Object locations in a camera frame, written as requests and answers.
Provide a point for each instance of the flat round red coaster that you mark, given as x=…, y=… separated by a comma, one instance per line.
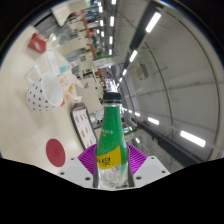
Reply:
x=55, y=152

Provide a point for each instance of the white polka dot mug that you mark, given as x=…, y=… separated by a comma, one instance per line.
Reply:
x=43, y=91

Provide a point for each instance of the green drink bottle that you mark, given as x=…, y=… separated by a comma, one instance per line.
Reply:
x=111, y=143

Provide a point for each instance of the beige canteen chairs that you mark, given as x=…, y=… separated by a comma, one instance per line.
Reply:
x=76, y=20

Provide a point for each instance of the dark food tray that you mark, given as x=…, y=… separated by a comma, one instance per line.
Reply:
x=83, y=126

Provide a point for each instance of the ceiling air conditioner unit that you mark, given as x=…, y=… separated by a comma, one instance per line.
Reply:
x=141, y=71

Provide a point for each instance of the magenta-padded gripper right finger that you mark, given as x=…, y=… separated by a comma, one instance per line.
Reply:
x=150, y=170

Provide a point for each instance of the small red sauce packet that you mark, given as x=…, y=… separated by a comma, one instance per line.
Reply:
x=62, y=102

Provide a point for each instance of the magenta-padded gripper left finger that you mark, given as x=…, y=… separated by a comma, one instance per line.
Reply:
x=76, y=171

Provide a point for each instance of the small teal sanitizer bottle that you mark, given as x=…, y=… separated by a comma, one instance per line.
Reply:
x=65, y=68

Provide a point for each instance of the crumpled food wrapper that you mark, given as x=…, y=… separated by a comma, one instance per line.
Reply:
x=70, y=87

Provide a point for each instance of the ceiling light strips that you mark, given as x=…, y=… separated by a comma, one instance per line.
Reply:
x=153, y=21

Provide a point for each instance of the white paper card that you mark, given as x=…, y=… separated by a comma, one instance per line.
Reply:
x=52, y=61

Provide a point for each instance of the small red box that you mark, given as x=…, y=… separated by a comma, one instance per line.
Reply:
x=37, y=42

